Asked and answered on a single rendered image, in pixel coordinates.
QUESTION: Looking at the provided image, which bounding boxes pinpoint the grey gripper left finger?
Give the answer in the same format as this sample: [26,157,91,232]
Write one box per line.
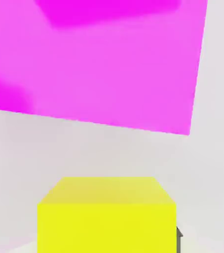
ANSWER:
[6,240,38,253]

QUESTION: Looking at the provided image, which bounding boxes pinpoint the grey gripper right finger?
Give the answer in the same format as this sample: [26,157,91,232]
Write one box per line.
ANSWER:
[176,226,184,253]

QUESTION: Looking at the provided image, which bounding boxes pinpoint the small yellow cube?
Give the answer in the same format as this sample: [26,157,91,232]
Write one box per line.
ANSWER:
[37,176,177,253]

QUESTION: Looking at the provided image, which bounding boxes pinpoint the large magenta box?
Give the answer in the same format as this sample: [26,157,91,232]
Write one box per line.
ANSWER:
[0,0,209,136]

